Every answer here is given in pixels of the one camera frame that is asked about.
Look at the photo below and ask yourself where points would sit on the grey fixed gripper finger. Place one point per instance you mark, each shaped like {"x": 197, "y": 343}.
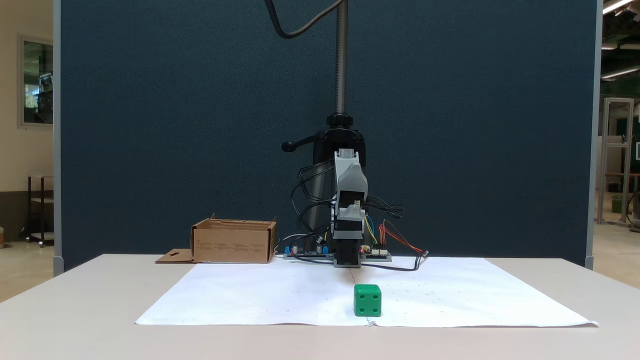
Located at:
{"x": 351, "y": 214}

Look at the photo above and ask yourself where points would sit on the green dice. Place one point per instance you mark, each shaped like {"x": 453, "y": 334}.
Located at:
{"x": 367, "y": 301}

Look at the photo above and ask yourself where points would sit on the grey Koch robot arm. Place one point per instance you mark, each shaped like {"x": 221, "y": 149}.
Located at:
{"x": 352, "y": 180}

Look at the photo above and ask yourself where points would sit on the motor controller circuit board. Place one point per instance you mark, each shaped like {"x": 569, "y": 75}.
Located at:
{"x": 376, "y": 256}

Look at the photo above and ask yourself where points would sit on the grey base mounting plate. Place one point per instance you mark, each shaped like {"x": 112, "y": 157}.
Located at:
{"x": 320, "y": 257}

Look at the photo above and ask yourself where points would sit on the blue power circuit board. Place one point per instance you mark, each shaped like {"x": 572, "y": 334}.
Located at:
{"x": 305, "y": 252}

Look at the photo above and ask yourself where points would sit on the white paper sheet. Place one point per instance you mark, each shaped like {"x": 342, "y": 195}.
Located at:
{"x": 280, "y": 295}

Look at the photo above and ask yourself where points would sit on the brown cardboard box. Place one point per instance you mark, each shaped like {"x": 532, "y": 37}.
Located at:
{"x": 232, "y": 246}

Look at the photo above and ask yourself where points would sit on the blue partition panel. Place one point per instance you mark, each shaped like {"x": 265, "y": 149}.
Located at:
{"x": 175, "y": 125}

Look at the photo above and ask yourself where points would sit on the ceiling light strip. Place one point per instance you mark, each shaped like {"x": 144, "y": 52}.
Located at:
{"x": 620, "y": 73}
{"x": 616, "y": 5}

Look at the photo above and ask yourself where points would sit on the black shelf cart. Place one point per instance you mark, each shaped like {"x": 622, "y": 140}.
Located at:
{"x": 40, "y": 235}

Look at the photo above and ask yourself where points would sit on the black camera stand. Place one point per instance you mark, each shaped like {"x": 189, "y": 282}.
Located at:
{"x": 341, "y": 60}

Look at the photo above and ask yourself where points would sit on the metal frame rack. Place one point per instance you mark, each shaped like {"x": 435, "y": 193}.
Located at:
{"x": 616, "y": 150}

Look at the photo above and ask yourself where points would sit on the wall window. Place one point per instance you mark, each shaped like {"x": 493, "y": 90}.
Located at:
{"x": 37, "y": 82}

